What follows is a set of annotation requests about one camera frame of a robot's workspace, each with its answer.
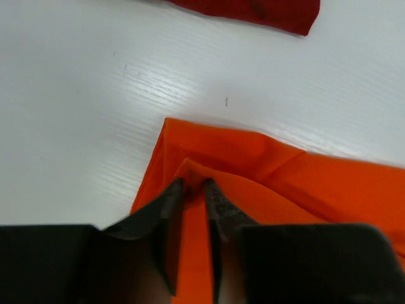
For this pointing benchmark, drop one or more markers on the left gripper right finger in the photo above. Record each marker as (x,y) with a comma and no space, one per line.
(298,263)

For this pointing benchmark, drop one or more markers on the folded dark red t-shirt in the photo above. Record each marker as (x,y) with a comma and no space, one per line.
(292,16)

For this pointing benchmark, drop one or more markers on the orange t-shirt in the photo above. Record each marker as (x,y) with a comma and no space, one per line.
(274,183)

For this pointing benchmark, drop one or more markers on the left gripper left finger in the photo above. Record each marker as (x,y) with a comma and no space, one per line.
(132,261)

